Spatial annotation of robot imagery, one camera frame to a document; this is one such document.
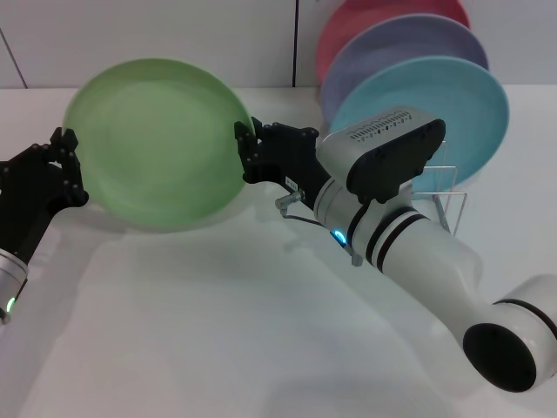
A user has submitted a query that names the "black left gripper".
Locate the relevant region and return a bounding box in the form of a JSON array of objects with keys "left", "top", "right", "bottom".
[{"left": 0, "top": 126, "right": 90, "bottom": 265}]

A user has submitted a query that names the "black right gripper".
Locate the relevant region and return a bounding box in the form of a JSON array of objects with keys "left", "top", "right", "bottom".
[{"left": 233, "top": 116, "right": 332, "bottom": 211}]

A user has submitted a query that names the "green plate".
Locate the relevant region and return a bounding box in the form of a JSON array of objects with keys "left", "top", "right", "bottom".
[{"left": 62, "top": 57, "right": 256, "bottom": 232}]

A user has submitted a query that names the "red plate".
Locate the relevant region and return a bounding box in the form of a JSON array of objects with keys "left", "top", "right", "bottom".
[{"left": 316, "top": 0, "right": 472, "bottom": 86}]

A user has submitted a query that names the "purple plate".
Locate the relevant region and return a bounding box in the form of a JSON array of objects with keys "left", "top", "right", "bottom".
[{"left": 321, "top": 13, "right": 489, "bottom": 114}]

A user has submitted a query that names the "light blue plate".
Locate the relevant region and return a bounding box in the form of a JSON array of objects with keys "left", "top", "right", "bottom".
[{"left": 328, "top": 56, "right": 510, "bottom": 186}]

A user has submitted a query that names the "right wrist cable with plug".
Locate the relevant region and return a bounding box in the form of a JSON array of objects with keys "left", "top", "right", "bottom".
[{"left": 274, "top": 190, "right": 330, "bottom": 228}]

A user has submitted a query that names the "metal wire plate rack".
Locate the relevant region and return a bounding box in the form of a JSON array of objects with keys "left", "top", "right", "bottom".
[{"left": 411, "top": 138, "right": 469, "bottom": 237}]

